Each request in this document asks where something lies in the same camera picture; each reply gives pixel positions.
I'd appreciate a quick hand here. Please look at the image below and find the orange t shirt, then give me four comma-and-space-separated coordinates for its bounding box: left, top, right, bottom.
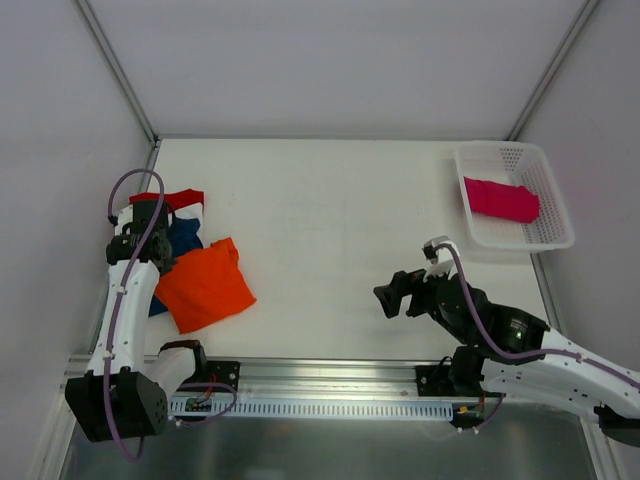
155, 237, 256, 335

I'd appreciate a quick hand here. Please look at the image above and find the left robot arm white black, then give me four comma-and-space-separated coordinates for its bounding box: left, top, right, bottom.
65, 200, 209, 443

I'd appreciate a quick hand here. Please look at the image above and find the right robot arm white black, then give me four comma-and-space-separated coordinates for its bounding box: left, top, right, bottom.
373, 269, 639, 447

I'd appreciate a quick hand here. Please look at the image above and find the blue folded t shirt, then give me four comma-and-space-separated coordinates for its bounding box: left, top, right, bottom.
149, 217, 203, 317

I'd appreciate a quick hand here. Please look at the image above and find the white folded t shirt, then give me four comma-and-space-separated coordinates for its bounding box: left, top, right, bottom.
114, 203, 204, 238

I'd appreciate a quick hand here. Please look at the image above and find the red folded t shirt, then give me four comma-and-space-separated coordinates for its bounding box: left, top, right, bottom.
129, 189, 205, 210

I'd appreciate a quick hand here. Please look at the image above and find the pink t shirt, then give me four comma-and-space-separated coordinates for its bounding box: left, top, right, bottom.
464, 177, 540, 224

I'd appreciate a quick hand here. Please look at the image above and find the white plastic basket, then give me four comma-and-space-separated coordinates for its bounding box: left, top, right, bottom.
454, 140, 575, 253

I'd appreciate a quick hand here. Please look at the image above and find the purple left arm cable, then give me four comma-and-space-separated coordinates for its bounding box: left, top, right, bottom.
102, 168, 239, 462

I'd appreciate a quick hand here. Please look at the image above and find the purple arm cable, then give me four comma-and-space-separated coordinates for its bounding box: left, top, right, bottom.
102, 168, 239, 462
432, 242, 640, 435

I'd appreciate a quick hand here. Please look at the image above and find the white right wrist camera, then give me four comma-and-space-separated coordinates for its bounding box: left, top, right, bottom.
422, 236, 459, 281

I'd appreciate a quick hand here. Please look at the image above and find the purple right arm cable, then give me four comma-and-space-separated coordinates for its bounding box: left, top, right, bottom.
432, 242, 640, 435

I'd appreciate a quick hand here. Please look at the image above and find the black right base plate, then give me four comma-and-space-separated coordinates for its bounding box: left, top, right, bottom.
414, 363, 483, 397

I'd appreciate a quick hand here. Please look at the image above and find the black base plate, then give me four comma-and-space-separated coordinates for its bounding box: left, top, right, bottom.
204, 360, 241, 395
414, 363, 483, 397

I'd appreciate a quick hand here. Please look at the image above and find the left aluminium frame post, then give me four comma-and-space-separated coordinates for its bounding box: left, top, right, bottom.
73, 0, 159, 145

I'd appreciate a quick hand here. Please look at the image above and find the aluminium frame post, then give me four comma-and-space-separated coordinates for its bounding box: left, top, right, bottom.
73, 0, 159, 145
503, 0, 602, 141

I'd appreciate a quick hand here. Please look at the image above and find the aluminium mounting rail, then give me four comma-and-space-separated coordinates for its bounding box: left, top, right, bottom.
64, 353, 501, 405

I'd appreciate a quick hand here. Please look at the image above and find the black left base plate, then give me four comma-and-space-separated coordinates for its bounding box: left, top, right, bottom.
204, 360, 241, 395

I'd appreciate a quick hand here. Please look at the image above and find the white slotted cable duct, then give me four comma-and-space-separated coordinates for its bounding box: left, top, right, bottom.
169, 396, 454, 422

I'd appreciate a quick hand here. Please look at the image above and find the right aluminium frame post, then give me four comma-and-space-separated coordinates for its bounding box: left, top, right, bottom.
503, 0, 602, 141

